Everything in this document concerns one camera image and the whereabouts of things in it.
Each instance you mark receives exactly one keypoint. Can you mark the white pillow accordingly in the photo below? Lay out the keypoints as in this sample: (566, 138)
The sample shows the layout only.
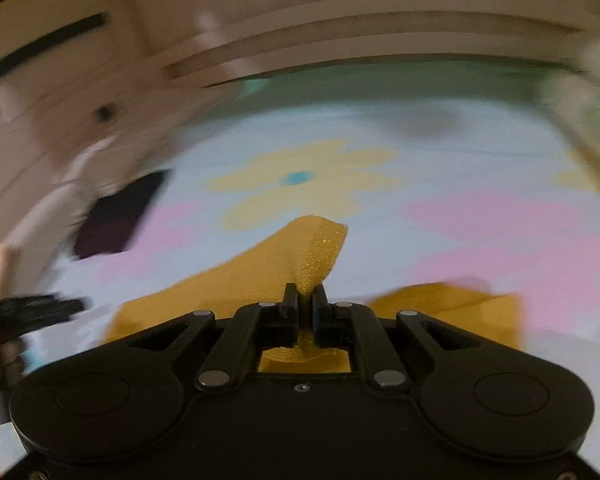
(55, 200)

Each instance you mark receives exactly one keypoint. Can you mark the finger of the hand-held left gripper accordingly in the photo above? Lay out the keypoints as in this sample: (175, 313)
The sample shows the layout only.
(35, 312)

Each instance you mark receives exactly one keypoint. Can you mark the dark cloth with pink pattern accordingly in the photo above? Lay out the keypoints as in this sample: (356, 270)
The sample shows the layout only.
(117, 215)

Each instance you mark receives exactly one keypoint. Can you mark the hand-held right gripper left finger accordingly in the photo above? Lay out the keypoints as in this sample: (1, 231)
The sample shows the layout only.
(289, 310)

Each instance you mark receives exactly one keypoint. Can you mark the yellow knit sweater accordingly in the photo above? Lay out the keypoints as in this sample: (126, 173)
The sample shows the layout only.
(280, 260)

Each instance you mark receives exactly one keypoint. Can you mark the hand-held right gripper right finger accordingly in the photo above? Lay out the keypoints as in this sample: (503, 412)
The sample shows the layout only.
(321, 310)

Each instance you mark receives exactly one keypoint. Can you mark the wooden bed headboard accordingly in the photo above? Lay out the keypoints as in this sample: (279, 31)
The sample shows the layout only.
(360, 25)

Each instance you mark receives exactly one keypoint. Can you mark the flower printed bed sheet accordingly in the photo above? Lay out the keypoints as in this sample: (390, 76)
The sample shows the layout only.
(430, 160)

